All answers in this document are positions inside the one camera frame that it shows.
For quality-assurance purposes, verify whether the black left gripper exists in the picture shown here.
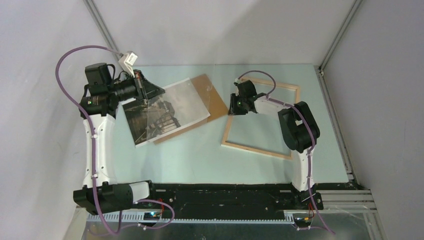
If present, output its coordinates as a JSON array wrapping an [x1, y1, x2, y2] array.
[[107, 69, 165, 103]]

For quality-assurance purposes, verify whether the light wooden picture frame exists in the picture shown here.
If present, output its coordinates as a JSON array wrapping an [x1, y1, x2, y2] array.
[[221, 76, 301, 161]]

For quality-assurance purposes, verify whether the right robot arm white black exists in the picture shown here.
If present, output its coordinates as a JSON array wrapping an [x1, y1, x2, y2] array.
[[228, 79, 321, 209]]

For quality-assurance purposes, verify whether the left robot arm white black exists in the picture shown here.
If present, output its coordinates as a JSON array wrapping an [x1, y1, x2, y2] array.
[[73, 62, 165, 216]]

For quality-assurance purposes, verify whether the printed photo with white border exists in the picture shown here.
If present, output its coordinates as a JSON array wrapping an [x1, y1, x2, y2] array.
[[122, 78, 212, 148]]

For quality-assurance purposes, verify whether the brown backing board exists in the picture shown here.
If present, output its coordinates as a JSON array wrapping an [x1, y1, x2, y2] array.
[[154, 74, 228, 145]]

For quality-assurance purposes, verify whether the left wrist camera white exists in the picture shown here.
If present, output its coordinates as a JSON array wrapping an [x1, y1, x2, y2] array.
[[118, 51, 138, 78]]

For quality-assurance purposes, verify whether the left aluminium corner rail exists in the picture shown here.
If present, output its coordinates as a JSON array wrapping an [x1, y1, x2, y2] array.
[[82, 0, 125, 71]]

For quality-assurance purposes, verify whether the aluminium corner rail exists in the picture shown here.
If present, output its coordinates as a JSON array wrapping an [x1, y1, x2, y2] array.
[[318, 0, 364, 72], [82, 0, 125, 71]]

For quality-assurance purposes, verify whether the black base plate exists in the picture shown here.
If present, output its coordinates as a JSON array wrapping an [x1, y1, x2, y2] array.
[[148, 183, 324, 221]]

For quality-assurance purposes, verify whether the front aluminium rail frame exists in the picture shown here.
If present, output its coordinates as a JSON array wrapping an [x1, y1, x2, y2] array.
[[73, 182, 386, 240]]

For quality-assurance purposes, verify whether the right aluminium corner rail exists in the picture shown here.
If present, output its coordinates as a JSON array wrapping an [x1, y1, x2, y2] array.
[[318, 0, 364, 72]]

